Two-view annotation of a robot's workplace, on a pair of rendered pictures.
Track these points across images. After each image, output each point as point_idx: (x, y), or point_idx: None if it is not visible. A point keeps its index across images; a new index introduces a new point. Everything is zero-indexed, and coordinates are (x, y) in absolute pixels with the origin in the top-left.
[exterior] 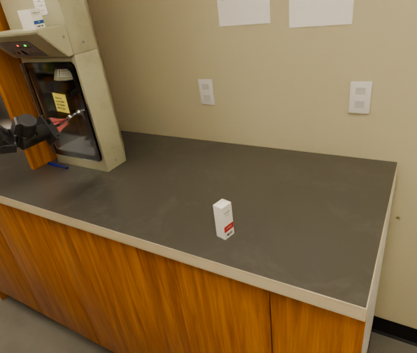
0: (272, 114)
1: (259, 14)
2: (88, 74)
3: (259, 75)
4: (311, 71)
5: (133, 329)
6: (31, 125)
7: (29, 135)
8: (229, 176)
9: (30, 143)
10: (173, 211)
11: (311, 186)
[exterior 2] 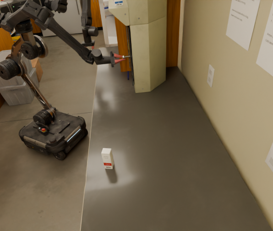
0: (231, 119)
1: (244, 39)
2: (137, 37)
3: (233, 86)
4: (257, 107)
5: None
6: (95, 56)
7: (96, 60)
8: (166, 138)
9: (98, 63)
10: (117, 135)
11: (184, 184)
